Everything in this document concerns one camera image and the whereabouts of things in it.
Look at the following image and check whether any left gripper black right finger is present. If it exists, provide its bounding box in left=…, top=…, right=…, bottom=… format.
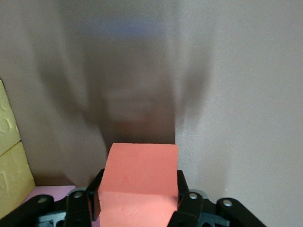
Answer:
left=168, top=170, right=266, bottom=227

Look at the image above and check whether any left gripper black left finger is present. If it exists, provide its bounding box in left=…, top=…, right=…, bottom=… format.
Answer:
left=0, top=169, right=105, bottom=227

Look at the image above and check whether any pink foam cube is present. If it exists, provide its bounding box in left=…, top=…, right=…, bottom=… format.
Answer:
left=22, top=185, right=77, bottom=206

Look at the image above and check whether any orange foam cube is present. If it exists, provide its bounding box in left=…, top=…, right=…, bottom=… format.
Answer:
left=97, top=142, right=179, bottom=227

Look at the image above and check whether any yellow foam cube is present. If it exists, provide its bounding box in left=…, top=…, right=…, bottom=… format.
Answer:
left=0, top=141, right=36, bottom=215
left=0, top=79, right=21, bottom=156

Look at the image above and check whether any brown table cover sheet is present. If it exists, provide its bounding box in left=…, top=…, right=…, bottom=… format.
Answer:
left=0, top=0, right=303, bottom=227

